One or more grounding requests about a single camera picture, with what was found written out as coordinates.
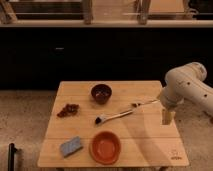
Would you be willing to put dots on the wooden shelf rail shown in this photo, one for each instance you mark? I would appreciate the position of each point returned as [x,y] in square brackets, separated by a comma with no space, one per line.
[107,13]

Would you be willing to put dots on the dark maroon bowl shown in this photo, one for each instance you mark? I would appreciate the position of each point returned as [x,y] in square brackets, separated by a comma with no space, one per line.
[101,93]

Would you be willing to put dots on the beige wooden gripper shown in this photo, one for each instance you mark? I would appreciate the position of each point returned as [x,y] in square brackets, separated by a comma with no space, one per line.
[167,116]

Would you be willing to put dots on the orange red bowl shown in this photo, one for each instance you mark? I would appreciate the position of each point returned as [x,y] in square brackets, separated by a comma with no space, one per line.
[105,147]

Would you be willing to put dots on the black pole object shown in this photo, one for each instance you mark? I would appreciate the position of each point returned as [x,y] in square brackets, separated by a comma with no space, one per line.
[11,156]

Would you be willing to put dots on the wooden folding table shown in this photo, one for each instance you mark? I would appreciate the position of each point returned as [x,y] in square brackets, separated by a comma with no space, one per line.
[145,141]

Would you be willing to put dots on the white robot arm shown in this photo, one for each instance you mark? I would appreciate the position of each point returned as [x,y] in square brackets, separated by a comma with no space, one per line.
[185,82]

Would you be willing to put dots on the brush with light handle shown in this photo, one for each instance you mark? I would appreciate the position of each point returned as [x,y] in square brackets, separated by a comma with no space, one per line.
[102,119]

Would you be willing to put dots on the blue grey sponge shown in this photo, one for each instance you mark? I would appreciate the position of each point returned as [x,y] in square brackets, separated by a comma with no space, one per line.
[69,147]

